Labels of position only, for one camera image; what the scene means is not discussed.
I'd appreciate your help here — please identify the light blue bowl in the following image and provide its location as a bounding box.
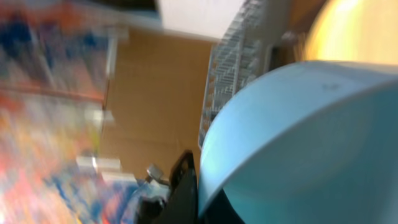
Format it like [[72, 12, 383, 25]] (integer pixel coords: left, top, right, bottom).
[[198, 61, 397, 223]]

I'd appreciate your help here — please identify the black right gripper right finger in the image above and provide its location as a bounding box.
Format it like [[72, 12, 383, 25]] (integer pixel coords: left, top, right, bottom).
[[198, 189, 244, 224]]

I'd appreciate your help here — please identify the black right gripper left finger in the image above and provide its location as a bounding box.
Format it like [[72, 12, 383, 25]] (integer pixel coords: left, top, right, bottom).
[[160, 150, 198, 224]]

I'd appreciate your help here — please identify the yellow round plate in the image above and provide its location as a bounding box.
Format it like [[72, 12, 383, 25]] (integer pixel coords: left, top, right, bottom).
[[303, 0, 397, 65]]

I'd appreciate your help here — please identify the grey dishwasher rack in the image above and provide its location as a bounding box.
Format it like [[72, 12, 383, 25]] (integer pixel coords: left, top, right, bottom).
[[197, 0, 290, 150]]

